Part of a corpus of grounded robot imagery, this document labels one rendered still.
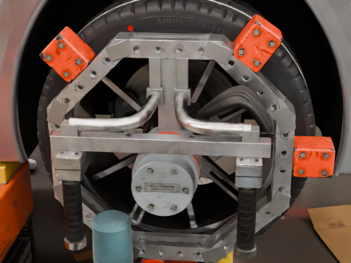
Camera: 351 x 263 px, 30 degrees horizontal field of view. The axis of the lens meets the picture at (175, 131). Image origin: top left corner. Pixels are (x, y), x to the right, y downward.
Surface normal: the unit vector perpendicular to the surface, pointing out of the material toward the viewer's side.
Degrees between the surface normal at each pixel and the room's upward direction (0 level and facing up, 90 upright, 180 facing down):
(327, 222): 12
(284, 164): 90
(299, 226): 0
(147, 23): 90
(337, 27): 90
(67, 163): 90
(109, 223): 0
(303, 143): 0
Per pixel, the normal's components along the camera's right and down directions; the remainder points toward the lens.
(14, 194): 1.00, 0.04
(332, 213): 0.07, -0.83
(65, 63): -0.09, 0.40
